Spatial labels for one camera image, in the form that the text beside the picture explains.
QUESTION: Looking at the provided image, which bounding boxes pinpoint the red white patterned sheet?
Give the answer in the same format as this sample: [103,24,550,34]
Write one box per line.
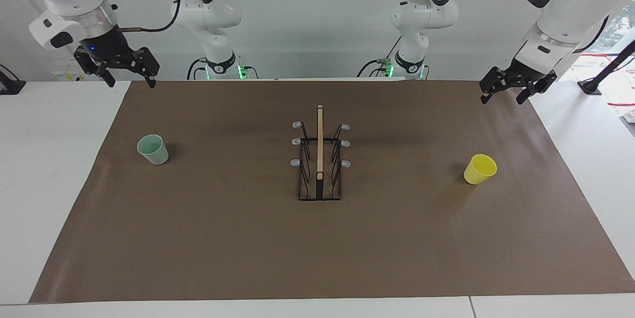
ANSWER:
[566,53,635,108]

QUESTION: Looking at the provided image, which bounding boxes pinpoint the white wall socket box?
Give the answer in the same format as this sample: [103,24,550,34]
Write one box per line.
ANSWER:
[52,71,89,82]

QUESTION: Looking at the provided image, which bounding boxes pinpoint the pale green plastic cup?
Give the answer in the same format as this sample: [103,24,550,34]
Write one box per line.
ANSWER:
[137,134,169,165]

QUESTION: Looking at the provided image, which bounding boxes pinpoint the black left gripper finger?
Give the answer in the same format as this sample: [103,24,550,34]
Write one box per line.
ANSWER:
[516,71,558,105]
[479,66,508,105]

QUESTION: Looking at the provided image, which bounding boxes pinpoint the black left base cable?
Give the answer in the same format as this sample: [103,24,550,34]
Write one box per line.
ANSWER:
[357,35,430,79]

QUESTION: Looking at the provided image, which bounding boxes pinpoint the brown paper table mat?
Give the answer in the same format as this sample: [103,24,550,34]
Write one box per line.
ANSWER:
[29,79,635,304]

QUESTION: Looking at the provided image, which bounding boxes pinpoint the yellow plastic cup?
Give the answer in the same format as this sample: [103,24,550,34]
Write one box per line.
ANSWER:
[463,154,498,185]

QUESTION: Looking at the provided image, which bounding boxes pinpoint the black right base cable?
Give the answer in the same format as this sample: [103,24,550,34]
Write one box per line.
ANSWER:
[187,57,258,80]

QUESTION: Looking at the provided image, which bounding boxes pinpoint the black base cable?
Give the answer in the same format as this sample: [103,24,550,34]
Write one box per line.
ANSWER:
[357,35,430,79]
[187,57,258,80]

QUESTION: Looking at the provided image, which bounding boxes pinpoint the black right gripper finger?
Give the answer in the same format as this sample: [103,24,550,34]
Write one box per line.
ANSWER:
[131,48,160,89]
[74,49,116,88]

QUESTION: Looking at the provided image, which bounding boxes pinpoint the black tripod stand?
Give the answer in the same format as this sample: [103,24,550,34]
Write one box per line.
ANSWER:
[578,40,635,96]

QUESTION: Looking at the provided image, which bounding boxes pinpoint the black wire cup rack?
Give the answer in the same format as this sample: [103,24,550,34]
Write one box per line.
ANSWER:
[291,105,351,202]

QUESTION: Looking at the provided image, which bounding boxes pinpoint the small black stand foot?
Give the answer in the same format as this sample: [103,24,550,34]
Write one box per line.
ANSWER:
[0,64,26,95]

